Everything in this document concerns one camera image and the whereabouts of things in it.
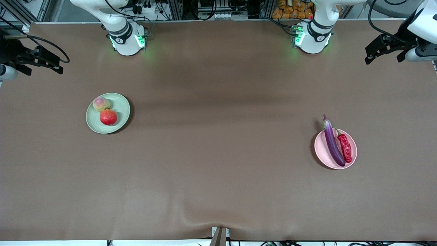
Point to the pink round plate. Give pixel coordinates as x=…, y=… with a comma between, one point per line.
x=321, y=150

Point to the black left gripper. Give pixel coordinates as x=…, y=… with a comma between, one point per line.
x=401, y=44

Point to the yellow pink peach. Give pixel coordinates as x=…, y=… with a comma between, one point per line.
x=101, y=104

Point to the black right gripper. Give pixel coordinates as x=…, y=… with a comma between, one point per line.
x=9, y=52

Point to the power strip with black plugs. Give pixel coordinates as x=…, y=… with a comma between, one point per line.
x=145, y=7

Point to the pale green round plate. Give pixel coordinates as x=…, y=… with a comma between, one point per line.
x=94, y=124

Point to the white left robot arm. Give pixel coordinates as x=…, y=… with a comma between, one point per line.
x=317, y=34

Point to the long purple eggplant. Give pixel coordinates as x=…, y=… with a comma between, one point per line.
x=333, y=143

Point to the red wrinkled chili pepper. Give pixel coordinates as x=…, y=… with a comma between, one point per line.
x=344, y=147

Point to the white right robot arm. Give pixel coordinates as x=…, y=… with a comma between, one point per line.
x=119, y=30

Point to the brown table mat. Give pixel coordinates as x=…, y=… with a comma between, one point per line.
x=218, y=153

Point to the aluminium frame profile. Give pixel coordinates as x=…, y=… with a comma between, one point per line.
x=20, y=10

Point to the bag of orange snacks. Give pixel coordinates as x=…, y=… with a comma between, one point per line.
x=293, y=10

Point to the grey metal table bracket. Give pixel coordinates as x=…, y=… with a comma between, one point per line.
x=220, y=235

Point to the red pomegranate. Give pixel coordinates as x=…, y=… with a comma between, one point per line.
x=108, y=117

